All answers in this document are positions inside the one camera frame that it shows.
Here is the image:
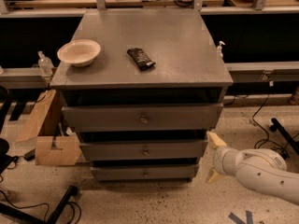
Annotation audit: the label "grey drawer cabinet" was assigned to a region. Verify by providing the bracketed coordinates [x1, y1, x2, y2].
[51, 8, 233, 168]

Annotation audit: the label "black stand leg left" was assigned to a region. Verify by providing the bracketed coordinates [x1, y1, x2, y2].
[0, 186, 78, 224]

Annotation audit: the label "black floor cable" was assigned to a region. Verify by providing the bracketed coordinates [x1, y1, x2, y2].
[0, 189, 82, 224]
[251, 75, 291, 151]

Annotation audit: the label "black stand leg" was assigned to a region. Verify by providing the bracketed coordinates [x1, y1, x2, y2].
[270, 118, 299, 155]
[0, 186, 78, 224]

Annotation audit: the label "black floor cable right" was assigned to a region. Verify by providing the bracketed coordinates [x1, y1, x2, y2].
[251, 75, 291, 151]

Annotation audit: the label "black chair left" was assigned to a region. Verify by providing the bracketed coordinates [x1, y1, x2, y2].
[0, 86, 16, 174]

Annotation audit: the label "orange bottle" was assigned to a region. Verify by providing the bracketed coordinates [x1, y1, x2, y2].
[289, 87, 299, 105]

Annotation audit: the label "white bowl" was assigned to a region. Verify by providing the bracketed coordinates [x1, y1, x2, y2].
[57, 39, 101, 67]

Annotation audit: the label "white pump bottle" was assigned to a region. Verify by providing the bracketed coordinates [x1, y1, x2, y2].
[217, 41, 225, 58]

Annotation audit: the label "cardboard box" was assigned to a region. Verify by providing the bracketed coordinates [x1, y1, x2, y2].
[16, 90, 81, 166]

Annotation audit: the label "grey top drawer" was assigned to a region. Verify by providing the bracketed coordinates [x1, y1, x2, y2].
[62, 104, 223, 133]

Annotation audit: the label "black floor cable left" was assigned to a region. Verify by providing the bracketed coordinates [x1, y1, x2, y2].
[0, 189, 82, 224]

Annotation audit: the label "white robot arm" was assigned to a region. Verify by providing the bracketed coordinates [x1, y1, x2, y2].
[206, 132, 299, 205]

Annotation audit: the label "black stand leg right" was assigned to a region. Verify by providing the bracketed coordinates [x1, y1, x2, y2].
[270, 118, 299, 155]

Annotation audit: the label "clear sanitizer bottle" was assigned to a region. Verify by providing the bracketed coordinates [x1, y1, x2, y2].
[37, 51, 54, 75]

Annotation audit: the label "black snack packet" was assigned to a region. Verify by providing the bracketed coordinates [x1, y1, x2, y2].
[127, 48, 156, 71]

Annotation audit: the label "grey bottom drawer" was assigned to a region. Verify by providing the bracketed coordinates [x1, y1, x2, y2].
[91, 164, 199, 181]

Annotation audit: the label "grey drawer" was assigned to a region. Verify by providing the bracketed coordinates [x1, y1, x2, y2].
[62, 104, 223, 133]
[91, 164, 199, 181]
[80, 139, 207, 161]

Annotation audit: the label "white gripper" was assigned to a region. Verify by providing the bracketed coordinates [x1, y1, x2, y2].
[206, 132, 240, 184]

